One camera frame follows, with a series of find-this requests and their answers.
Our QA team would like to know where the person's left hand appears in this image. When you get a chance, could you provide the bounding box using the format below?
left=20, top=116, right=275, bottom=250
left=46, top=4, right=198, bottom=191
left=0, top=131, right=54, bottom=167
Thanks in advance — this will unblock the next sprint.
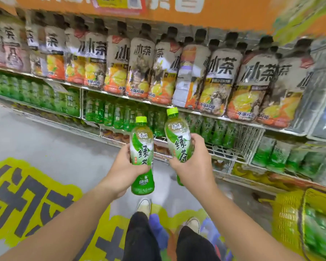
left=99, top=144, right=152, bottom=201

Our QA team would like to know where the person's right trouser leg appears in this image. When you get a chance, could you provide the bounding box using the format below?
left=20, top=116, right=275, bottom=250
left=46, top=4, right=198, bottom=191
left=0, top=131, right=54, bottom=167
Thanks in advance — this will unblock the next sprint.
left=176, top=226, right=221, bottom=261

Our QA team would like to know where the person's right shoe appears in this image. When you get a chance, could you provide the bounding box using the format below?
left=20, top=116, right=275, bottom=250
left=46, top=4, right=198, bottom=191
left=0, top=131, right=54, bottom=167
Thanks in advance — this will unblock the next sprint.
left=185, top=217, right=201, bottom=235

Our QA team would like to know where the yellow cartoon floor sticker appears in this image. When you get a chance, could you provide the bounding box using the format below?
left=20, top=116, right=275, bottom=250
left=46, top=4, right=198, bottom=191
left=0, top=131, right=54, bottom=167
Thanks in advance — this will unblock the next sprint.
left=0, top=157, right=234, bottom=261

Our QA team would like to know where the cluster of yellow bottles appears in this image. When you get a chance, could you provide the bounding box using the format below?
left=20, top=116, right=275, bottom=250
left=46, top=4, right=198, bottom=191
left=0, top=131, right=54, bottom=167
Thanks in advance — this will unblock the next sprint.
left=231, top=162, right=277, bottom=185

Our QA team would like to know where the row of dark green bottles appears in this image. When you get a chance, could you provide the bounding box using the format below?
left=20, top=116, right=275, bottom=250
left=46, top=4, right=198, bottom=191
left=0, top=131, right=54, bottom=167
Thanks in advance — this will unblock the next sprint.
left=84, top=96, right=168, bottom=138

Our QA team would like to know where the person's right forearm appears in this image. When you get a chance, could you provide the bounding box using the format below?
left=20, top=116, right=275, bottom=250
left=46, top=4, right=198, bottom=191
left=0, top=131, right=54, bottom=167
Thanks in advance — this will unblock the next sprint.
left=197, top=185, right=305, bottom=261

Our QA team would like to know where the row of large green-capped bottles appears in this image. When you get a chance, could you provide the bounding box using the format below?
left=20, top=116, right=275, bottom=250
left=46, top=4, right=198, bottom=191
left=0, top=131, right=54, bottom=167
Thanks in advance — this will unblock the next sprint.
left=251, top=136, right=326, bottom=188

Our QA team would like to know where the green tea bottle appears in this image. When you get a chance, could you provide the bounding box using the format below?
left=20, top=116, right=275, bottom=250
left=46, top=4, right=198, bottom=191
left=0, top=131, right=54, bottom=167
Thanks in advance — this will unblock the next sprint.
left=164, top=107, right=193, bottom=187
left=129, top=116, right=155, bottom=196

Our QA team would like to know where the row of green tea bottles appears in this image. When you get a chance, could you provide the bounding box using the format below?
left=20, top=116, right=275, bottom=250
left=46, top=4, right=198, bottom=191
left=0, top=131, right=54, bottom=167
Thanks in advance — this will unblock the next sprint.
left=184, top=112, right=239, bottom=149

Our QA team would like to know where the person's right hand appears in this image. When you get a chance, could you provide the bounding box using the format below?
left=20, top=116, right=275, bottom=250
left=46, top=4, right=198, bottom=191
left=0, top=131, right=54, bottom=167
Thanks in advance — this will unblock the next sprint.
left=168, top=133, right=218, bottom=198

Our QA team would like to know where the person's left shoe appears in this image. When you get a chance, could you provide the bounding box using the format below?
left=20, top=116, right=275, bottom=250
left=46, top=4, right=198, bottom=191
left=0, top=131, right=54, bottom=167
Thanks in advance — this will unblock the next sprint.
left=137, top=199, right=152, bottom=219

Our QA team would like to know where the person's shoe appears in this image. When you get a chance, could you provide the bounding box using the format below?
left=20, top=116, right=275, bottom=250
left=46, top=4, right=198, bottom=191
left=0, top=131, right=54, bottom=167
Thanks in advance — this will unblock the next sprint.
left=137, top=199, right=152, bottom=219
left=185, top=217, right=201, bottom=235

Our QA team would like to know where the row of dark tea bottles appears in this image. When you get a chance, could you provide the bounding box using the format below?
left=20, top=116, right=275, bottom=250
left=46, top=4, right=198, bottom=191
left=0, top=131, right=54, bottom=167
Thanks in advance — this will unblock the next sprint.
left=24, top=12, right=315, bottom=129

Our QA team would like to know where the white wire shelf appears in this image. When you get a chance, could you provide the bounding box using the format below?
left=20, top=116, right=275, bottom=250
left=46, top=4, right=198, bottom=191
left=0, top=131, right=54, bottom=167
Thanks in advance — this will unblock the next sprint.
left=0, top=2, right=326, bottom=196

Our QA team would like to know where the row of pink label bottles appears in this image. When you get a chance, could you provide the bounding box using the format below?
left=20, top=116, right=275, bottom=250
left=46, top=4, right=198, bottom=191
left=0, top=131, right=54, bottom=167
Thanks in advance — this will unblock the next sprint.
left=0, top=8, right=30, bottom=74

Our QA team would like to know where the yellow shopping basket trolley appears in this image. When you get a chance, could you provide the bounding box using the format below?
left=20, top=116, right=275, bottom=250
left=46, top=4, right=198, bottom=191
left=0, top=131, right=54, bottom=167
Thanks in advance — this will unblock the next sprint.
left=259, top=187, right=326, bottom=261

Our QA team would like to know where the row of orange-brown bottles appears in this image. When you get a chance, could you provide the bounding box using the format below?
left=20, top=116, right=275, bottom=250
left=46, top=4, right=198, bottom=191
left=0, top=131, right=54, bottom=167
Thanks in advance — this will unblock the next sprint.
left=102, top=129, right=131, bottom=143

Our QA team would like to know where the row of green label bottles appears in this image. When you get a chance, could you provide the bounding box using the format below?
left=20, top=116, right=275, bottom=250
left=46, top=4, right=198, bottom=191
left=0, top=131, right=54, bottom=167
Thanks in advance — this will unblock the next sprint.
left=0, top=70, right=81, bottom=117

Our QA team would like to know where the person's trouser leg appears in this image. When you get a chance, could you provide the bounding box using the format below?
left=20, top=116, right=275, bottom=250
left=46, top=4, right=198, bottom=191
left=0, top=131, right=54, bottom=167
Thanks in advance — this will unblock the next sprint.
left=176, top=226, right=221, bottom=261
left=122, top=212, right=162, bottom=261

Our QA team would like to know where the red framed price tag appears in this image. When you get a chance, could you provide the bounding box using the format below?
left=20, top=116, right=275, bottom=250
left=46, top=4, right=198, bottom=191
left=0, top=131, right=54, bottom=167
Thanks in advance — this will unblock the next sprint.
left=93, top=0, right=147, bottom=15

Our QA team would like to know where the person's left trouser leg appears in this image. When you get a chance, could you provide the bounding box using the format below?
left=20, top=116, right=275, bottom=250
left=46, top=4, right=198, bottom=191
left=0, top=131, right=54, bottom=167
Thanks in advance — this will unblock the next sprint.
left=122, top=212, right=162, bottom=261

